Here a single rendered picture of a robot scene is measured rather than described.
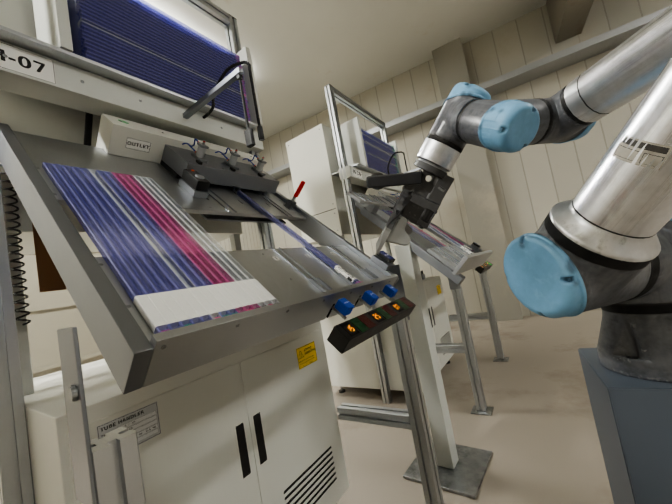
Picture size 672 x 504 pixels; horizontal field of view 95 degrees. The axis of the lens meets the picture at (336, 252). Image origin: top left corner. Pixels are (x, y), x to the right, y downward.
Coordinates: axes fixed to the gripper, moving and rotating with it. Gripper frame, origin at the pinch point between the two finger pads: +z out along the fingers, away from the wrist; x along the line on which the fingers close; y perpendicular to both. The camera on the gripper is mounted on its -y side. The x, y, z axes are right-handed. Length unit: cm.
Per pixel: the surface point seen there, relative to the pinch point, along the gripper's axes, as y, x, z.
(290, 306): -7.6, -24.6, 9.9
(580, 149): 120, 286, -101
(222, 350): -11.7, -34.9, 15.1
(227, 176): -50, 15, 7
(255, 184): -46, 26, 8
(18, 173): -62, -28, 12
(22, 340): -62, -25, 53
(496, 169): 66, 299, -56
